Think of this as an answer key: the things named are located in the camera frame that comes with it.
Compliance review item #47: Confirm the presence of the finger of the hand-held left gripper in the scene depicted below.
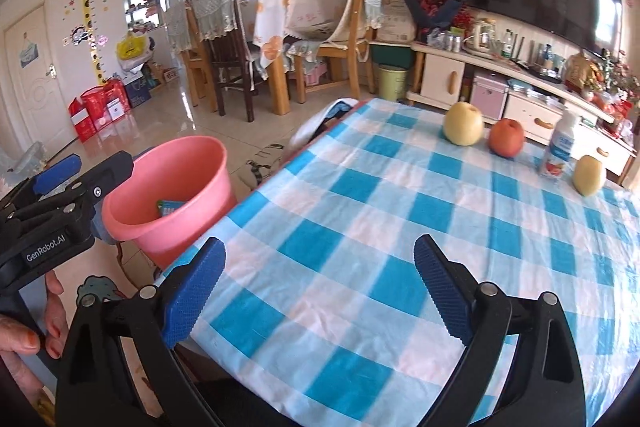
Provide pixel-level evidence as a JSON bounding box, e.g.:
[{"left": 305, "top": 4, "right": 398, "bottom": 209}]
[
  {"left": 0, "top": 150, "right": 135, "bottom": 228},
  {"left": 0, "top": 154, "right": 83, "bottom": 221}
]

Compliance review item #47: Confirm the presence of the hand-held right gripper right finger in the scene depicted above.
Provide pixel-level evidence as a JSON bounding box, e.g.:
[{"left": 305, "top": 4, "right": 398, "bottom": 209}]
[{"left": 413, "top": 234, "right": 586, "bottom": 427}]

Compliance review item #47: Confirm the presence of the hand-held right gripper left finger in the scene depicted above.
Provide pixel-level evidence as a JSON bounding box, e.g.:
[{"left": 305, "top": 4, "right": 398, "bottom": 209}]
[{"left": 55, "top": 237, "right": 227, "bottom": 427}]

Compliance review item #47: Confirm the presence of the pink plastic bucket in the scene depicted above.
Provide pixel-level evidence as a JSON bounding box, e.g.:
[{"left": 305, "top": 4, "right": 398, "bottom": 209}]
[{"left": 101, "top": 136, "right": 237, "bottom": 271}]

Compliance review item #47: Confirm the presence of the green blue cartoon packet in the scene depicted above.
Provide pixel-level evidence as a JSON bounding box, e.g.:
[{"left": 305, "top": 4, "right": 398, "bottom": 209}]
[{"left": 156, "top": 199, "right": 185, "bottom": 219}]

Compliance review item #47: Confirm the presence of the light green trash bin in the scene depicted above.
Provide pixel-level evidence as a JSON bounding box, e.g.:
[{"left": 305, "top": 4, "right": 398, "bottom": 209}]
[{"left": 376, "top": 63, "right": 412, "bottom": 104}]

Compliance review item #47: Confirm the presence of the person's left hand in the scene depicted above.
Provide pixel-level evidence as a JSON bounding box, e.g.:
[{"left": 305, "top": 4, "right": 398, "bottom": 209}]
[{"left": 0, "top": 269, "right": 70, "bottom": 408}]

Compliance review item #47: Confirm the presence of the clear plastic box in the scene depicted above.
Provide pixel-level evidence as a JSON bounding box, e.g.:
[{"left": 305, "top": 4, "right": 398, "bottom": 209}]
[{"left": 0, "top": 142, "right": 49, "bottom": 188}]

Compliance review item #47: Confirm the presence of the red gift bag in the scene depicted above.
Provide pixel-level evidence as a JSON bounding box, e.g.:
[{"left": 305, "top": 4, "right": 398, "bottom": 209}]
[
  {"left": 81, "top": 88, "right": 119, "bottom": 130},
  {"left": 102, "top": 79, "right": 132, "bottom": 113},
  {"left": 68, "top": 97, "right": 99, "bottom": 143}
]

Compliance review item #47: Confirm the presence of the white door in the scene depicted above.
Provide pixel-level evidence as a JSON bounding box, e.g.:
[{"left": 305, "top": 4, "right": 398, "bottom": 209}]
[{"left": 2, "top": 4, "right": 76, "bottom": 150}]

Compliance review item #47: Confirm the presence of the blue white checked tablecloth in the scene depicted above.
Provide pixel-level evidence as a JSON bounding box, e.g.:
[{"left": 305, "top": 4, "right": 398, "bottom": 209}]
[{"left": 155, "top": 97, "right": 640, "bottom": 427}]

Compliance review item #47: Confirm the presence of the yellow plastic bag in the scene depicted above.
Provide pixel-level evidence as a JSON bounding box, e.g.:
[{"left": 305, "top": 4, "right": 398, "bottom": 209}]
[{"left": 116, "top": 32, "right": 151, "bottom": 60}]

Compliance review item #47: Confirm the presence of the wooden chair with lace cover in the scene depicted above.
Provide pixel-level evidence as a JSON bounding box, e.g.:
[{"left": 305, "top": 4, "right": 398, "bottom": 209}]
[{"left": 165, "top": 0, "right": 206, "bottom": 113}]

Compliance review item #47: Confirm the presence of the red apple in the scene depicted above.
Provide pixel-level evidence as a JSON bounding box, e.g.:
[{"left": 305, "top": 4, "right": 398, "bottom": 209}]
[{"left": 488, "top": 118, "right": 525, "bottom": 159}]

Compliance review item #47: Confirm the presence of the dark wooden chair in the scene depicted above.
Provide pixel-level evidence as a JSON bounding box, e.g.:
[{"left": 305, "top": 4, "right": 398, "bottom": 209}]
[{"left": 187, "top": 0, "right": 261, "bottom": 123}]

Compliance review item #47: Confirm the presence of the yellow pear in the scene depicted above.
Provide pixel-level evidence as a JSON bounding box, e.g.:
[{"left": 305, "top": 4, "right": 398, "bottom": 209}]
[
  {"left": 443, "top": 102, "right": 485, "bottom": 146},
  {"left": 572, "top": 154, "right": 608, "bottom": 197}
]

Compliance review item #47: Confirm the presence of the white yogurt bottle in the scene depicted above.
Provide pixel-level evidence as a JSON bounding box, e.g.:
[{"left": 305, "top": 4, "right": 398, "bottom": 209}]
[{"left": 539, "top": 109, "right": 579, "bottom": 180}]

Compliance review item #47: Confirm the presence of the pink storage box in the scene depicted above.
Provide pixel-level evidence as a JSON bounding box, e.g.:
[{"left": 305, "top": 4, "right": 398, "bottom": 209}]
[{"left": 471, "top": 73, "right": 510, "bottom": 120}]

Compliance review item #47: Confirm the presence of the blue white backpack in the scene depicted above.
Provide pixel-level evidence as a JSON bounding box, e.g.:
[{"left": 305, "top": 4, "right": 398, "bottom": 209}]
[{"left": 290, "top": 99, "right": 361, "bottom": 153}]

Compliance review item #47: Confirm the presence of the white television cabinet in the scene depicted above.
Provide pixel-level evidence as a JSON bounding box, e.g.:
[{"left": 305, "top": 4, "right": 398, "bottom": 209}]
[{"left": 407, "top": 39, "right": 639, "bottom": 186}]

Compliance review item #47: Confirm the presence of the dining table with printed cloth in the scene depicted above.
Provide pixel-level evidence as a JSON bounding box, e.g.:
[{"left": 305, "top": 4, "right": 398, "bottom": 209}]
[{"left": 252, "top": 0, "right": 296, "bottom": 116}]

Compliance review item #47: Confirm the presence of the pink plastic stool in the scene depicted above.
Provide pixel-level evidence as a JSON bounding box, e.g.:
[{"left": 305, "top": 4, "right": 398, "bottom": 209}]
[{"left": 302, "top": 59, "right": 329, "bottom": 86}]

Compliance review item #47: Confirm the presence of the dark green crate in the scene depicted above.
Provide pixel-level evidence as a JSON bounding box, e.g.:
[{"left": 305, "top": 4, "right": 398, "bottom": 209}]
[{"left": 370, "top": 43, "right": 416, "bottom": 69}]

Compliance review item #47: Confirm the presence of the red plastic bag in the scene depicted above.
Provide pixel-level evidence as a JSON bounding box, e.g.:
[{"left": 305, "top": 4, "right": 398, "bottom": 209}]
[{"left": 610, "top": 99, "right": 635, "bottom": 139}]

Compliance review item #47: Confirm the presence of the glass electric kettle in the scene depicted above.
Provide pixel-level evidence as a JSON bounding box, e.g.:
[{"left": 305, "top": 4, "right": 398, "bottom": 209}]
[{"left": 465, "top": 18, "right": 499, "bottom": 58}]

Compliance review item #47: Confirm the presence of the white printed bag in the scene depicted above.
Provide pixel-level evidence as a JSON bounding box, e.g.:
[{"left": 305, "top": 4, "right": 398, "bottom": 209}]
[{"left": 377, "top": 0, "right": 419, "bottom": 44}]

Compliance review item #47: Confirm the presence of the light wooden chair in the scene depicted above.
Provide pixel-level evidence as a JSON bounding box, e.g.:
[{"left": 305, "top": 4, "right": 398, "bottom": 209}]
[{"left": 295, "top": 0, "right": 376, "bottom": 106}]

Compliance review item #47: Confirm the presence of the dried flower arrangement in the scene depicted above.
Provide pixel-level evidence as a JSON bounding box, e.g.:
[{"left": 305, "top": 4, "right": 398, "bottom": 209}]
[{"left": 600, "top": 49, "right": 640, "bottom": 104}]

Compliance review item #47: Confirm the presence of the dark blue flower bouquet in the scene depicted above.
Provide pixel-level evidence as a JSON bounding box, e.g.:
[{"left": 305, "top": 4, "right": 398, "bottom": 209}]
[{"left": 400, "top": 0, "right": 471, "bottom": 43}]

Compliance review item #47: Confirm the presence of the giraffe height wall sticker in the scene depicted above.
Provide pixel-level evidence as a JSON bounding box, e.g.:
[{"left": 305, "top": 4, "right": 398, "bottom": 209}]
[{"left": 74, "top": 0, "right": 109, "bottom": 88}]

